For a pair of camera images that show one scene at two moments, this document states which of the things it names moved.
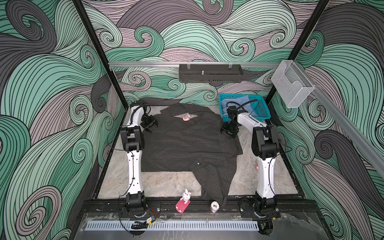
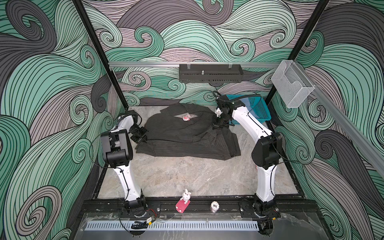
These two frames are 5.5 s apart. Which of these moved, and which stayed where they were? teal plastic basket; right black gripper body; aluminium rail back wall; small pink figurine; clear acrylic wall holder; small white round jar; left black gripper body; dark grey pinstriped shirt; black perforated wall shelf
Moved: left black gripper body; right black gripper body; dark grey pinstriped shirt
Stayed: small white round jar; black perforated wall shelf; teal plastic basket; small pink figurine; clear acrylic wall holder; aluminium rail back wall
